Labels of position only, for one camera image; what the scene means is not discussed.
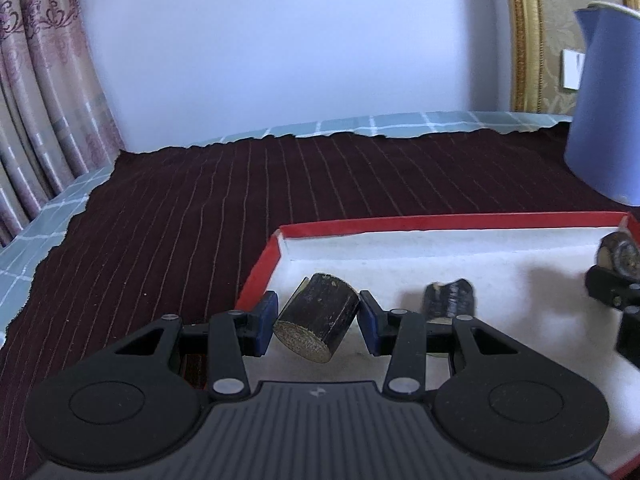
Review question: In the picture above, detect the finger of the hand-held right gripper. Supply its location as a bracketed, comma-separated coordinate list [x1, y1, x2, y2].
[585, 264, 640, 361]

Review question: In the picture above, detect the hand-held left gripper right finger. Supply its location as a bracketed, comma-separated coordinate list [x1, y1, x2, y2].
[357, 290, 526, 402]

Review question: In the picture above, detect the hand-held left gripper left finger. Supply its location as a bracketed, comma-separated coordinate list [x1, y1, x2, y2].
[114, 290, 280, 402]

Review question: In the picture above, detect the red cardboard tray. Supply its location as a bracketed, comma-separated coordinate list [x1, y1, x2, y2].
[235, 212, 640, 478]

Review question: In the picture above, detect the dark red striped cloth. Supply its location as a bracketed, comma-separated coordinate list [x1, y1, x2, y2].
[0, 127, 640, 480]

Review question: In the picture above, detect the blue electric kettle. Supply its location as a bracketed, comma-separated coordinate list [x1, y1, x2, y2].
[564, 2, 640, 207]

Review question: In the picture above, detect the pink patterned curtain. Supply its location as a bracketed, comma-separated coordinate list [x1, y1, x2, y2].
[0, 0, 126, 248]

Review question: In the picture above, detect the white wall socket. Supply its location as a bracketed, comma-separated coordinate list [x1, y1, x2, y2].
[560, 49, 587, 92]

